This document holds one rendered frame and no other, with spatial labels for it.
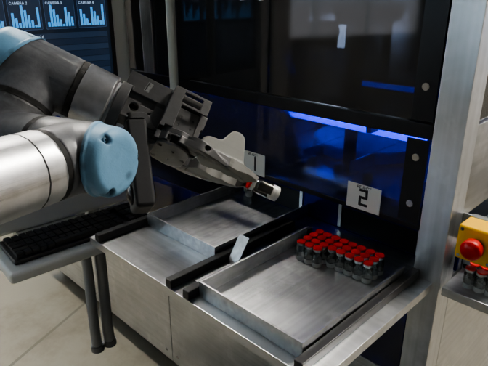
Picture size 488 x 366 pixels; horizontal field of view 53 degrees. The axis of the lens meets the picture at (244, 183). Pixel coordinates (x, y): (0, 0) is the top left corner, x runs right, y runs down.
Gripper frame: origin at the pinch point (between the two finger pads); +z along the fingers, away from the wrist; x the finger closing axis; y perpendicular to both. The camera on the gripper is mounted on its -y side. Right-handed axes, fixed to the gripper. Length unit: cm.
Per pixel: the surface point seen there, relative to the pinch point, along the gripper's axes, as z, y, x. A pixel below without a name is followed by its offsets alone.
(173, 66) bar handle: -14, 47, 58
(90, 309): -4, -16, 130
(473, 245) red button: 47.7, 11.4, 8.1
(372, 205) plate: 36.8, 19.3, 27.0
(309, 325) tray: 26.3, -11.0, 21.6
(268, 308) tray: 20.3, -9.7, 28.2
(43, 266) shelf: -23, -13, 75
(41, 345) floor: -14, -34, 183
